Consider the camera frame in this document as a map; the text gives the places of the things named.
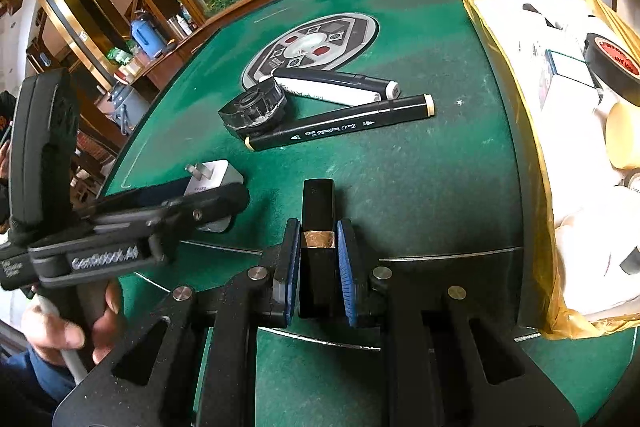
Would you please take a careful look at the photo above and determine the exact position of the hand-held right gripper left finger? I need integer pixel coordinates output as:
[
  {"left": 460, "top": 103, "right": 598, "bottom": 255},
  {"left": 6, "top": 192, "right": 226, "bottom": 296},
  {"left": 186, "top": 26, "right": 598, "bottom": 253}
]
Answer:
[{"left": 52, "top": 218, "right": 303, "bottom": 427}]

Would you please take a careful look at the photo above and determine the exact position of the black tape roll red label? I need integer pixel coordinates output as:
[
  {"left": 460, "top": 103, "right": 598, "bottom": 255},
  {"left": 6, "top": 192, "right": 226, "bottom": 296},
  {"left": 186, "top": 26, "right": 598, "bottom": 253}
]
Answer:
[{"left": 584, "top": 33, "right": 640, "bottom": 106}]

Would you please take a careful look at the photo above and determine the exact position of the yellow tape roll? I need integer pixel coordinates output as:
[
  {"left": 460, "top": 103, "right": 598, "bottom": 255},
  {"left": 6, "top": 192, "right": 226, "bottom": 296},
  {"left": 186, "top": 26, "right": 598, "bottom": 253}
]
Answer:
[{"left": 605, "top": 102, "right": 640, "bottom": 170}]

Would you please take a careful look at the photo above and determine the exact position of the white and blue small box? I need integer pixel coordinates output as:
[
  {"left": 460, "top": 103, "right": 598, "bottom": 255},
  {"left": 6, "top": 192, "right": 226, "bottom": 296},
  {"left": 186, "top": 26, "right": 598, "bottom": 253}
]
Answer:
[{"left": 544, "top": 49, "right": 598, "bottom": 90}]

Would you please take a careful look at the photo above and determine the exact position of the gold-lined storage box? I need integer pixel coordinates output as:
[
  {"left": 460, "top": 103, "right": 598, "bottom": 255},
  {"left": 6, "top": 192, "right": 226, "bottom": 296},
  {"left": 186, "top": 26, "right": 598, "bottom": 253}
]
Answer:
[{"left": 461, "top": 0, "right": 640, "bottom": 340}]

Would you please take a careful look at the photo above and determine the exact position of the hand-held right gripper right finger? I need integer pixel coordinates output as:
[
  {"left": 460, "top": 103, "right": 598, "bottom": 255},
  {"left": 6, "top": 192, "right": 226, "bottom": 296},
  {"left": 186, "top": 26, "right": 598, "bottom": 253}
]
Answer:
[{"left": 336, "top": 218, "right": 581, "bottom": 427}]

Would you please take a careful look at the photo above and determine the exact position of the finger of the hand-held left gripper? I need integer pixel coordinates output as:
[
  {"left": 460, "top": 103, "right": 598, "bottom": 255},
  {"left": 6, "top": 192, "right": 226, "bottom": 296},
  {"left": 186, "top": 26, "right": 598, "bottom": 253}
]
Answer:
[
  {"left": 95, "top": 182, "right": 251, "bottom": 242},
  {"left": 95, "top": 179, "right": 193, "bottom": 212}
]

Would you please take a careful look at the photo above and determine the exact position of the gold framed panel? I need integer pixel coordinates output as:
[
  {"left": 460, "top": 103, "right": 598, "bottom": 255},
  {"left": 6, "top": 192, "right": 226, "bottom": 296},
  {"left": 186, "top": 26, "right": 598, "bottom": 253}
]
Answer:
[{"left": 31, "top": 0, "right": 133, "bottom": 80}]

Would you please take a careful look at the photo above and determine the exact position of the white marker pen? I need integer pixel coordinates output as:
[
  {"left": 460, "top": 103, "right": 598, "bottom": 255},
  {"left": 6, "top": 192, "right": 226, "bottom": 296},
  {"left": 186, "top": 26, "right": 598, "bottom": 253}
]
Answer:
[{"left": 259, "top": 74, "right": 382, "bottom": 104}]

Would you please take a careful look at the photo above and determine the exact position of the black marker with beige caps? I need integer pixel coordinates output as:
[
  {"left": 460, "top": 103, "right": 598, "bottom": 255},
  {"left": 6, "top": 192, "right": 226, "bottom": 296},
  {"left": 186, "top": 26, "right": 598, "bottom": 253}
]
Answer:
[{"left": 245, "top": 94, "right": 435, "bottom": 152}]

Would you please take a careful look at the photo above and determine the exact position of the black round cooling fan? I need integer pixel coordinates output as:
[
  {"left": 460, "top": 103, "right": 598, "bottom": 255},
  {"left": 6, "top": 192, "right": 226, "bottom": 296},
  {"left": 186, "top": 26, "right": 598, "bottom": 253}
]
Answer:
[{"left": 218, "top": 83, "right": 289, "bottom": 138}]

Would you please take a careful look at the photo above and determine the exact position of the black tube with gold band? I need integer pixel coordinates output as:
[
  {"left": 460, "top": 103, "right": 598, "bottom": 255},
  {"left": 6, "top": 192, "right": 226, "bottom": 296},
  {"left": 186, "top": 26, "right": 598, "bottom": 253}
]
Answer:
[{"left": 299, "top": 178, "right": 337, "bottom": 320}]

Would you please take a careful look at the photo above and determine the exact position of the grey plastic bucket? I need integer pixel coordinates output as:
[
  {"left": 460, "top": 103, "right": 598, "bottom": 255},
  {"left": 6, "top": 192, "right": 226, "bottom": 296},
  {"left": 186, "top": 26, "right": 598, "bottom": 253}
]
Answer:
[{"left": 107, "top": 82, "right": 151, "bottom": 132}]

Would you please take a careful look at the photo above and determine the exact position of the person's left hand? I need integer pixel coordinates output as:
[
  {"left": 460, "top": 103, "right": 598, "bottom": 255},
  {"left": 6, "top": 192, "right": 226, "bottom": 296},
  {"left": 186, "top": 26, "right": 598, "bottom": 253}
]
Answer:
[{"left": 20, "top": 279, "right": 126, "bottom": 365}]

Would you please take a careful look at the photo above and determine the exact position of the round table control panel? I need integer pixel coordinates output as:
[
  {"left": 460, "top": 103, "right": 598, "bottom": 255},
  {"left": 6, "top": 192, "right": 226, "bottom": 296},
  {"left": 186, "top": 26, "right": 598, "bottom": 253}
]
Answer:
[{"left": 241, "top": 13, "right": 379, "bottom": 90}]

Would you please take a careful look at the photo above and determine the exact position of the white charger plug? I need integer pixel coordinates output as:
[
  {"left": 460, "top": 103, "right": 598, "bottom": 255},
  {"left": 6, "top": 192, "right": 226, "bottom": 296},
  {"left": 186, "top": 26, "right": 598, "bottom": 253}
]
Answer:
[{"left": 182, "top": 159, "right": 246, "bottom": 234}]

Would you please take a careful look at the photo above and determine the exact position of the large white pill bottle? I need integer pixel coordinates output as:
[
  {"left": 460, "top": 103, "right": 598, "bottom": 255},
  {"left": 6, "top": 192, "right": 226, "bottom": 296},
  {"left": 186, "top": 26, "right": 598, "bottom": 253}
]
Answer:
[{"left": 555, "top": 207, "right": 621, "bottom": 303}]

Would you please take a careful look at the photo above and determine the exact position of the black marker with white caps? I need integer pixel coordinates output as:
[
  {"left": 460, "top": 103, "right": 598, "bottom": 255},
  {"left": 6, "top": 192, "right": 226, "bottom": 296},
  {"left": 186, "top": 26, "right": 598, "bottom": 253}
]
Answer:
[{"left": 272, "top": 67, "right": 402, "bottom": 100}]

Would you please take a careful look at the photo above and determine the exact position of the blue thermos jug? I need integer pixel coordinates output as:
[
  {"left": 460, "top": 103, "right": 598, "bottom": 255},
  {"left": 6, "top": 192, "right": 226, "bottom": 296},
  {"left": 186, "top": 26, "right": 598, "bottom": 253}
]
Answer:
[{"left": 131, "top": 18, "right": 166, "bottom": 58}]

